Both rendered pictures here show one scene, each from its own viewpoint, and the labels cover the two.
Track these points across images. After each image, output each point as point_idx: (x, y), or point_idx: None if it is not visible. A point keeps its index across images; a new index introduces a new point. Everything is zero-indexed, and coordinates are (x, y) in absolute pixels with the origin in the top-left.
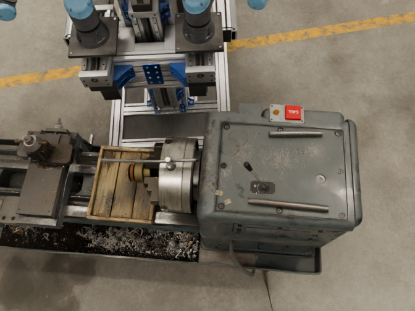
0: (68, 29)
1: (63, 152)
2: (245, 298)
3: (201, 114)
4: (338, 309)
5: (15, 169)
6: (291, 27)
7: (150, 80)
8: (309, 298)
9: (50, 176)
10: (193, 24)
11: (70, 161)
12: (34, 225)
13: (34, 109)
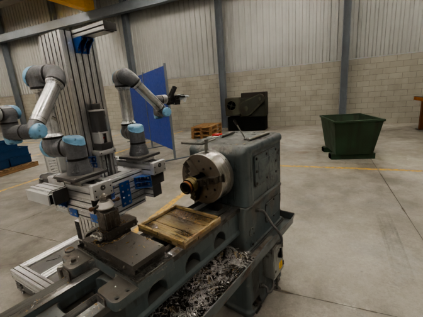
0: (46, 193)
1: (125, 217)
2: (296, 309)
3: None
4: (320, 266)
5: (73, 290)
6: (140, 221)
7: (124, 200)
8: (309, 275)
9: (130, 238)
10: (140, 141)
11: (136, 219)
12: (153, 276)
13: None
